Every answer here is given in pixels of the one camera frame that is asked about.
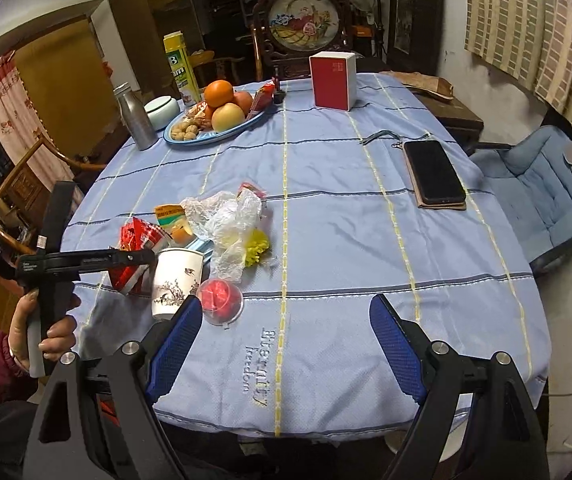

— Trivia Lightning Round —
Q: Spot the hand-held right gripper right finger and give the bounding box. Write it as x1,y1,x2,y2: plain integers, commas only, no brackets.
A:
368,294,551,480

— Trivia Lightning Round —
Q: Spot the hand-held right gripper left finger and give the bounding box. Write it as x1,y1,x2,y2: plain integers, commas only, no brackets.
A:
26,294,204,480

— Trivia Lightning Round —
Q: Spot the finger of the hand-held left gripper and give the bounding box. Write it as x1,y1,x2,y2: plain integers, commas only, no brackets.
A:
79,248,158,274

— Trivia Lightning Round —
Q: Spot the red and white snack wrapper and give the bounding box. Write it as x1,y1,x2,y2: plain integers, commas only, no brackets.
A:
108,216,167,296

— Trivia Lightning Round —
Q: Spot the white printed paper cup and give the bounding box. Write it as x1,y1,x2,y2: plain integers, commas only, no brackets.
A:
152,247,205,321

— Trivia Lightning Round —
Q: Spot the blue face mask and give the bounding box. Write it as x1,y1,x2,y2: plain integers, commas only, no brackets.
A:
186,240,215,261

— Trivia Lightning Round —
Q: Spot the person's left hand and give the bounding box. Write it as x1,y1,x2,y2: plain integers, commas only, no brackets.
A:
8,291,82,366

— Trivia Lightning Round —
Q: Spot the clear cup with red wrapper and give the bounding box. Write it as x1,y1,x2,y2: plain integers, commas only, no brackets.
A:
199,278,245,327

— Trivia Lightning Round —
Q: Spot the orange and green label wrapper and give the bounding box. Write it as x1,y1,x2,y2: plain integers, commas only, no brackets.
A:
154,204,189,231

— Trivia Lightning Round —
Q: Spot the blue checked tablecloth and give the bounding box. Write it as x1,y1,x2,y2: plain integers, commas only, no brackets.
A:
61,72,552,443

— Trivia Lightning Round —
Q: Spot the crumpled clear plastic bag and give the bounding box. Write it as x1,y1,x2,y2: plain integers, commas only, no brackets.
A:
181,191,265,284

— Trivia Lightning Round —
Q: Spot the yellow crumpled wrapper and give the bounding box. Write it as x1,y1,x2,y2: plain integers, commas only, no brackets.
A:
243,230,272,267

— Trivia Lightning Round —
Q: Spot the wooden chair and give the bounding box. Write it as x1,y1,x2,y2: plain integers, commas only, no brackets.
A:
0,135,107,256

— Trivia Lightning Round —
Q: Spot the silver metal bottle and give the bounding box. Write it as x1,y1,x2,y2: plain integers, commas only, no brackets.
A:
114,82,159,152

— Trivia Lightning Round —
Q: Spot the pile of walnuts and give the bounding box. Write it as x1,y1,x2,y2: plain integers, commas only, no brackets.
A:
170,119,202,142

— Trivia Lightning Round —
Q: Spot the small red wrapper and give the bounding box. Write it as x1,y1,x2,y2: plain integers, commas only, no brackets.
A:
237,182,267,201

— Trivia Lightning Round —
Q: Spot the blue oval fruit plate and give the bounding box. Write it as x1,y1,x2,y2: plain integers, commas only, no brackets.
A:
163,97,267,149

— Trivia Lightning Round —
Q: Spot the white round lidded jar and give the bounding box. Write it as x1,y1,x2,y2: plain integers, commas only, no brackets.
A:
144,96,182,131

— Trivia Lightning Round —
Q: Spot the yellow apple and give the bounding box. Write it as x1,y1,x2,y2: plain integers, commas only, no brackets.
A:
211,103,246,133

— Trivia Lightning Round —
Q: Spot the yellow wooden door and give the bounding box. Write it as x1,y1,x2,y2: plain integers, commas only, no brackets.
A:
16,20,112,161

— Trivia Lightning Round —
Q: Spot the black smartphone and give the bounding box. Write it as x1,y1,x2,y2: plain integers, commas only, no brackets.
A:
404,140,466,206

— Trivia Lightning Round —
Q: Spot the pink floral curtain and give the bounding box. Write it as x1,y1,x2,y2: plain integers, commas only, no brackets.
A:
0,52,75,187

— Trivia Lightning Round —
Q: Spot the orange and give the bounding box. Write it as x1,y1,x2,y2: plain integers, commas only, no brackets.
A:
203,80,235,109

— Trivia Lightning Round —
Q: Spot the yellow and green carton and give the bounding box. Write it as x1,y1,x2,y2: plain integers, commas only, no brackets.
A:
163,32,202,104

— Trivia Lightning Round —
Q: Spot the red snack packet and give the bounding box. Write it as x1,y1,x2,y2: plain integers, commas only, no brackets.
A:
248,84,277,114

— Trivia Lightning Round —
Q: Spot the blue cushioned chair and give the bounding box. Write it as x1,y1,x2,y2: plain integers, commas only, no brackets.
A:
468,125,572,276

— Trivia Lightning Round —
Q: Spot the wooden armchair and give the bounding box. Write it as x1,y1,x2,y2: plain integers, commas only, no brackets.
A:
188,50,247,84

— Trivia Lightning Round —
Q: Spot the wooden cabinet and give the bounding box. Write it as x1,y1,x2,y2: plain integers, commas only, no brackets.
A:
106,0,207,96

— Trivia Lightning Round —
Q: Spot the dark wooden side table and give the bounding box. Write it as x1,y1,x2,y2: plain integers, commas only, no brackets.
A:
411,87,484,149

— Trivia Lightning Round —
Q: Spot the brown paper bag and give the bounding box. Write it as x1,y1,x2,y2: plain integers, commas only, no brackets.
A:
381,71,454,104

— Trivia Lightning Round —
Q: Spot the red and white box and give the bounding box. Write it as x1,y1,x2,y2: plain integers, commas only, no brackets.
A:
309,51,357,111

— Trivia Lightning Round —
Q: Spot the round embroidered table screen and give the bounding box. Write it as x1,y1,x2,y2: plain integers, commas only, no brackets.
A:
252,0,355,81

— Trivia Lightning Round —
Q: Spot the beige striped curtain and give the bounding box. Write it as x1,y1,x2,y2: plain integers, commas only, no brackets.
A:
464,0,572,137

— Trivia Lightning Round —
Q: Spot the grey lanyard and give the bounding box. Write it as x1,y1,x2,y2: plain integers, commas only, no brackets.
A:
360,130,434,150

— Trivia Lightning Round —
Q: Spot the hanging wall scroll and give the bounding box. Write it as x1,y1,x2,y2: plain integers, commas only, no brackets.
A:
393,0,415,54

